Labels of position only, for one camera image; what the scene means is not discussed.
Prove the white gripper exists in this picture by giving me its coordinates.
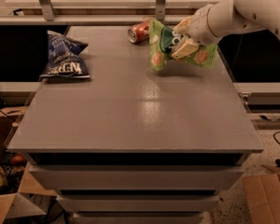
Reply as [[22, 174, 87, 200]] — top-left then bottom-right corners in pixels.
[[171, 5, 220, 60]]

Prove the green rice chip bag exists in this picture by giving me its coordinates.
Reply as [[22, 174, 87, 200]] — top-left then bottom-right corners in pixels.
[[149, 20, 217, 71]]

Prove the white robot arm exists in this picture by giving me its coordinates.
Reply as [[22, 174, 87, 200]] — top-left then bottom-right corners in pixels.
[[171, 0, 280, 60]]

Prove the red coke can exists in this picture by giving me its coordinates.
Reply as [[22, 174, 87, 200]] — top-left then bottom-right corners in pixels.
[[128, 20, 150, 44]]

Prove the blue chip bag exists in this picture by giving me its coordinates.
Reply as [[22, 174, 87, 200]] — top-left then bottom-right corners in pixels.
[[40, 31, 90, 78]]

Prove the grey drawer cabinet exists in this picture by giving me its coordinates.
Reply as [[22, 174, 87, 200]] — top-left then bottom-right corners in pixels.
[[9, 26, 263, 224]]

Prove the cardboard box right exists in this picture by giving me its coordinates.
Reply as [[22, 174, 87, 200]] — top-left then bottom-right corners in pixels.
[[242, 165, 280, 224]]

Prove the cardboard box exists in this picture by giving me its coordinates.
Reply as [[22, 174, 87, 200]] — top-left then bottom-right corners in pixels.
[[242, 165, 280, 224], [0, 106, 57, 224]]

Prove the cardboard box left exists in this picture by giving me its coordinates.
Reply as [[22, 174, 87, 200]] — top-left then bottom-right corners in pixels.
[[0, 106, 57, 224]]

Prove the metal railing frame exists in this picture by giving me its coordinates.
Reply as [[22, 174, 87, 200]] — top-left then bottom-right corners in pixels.
[[0, 0, 222, 25]]

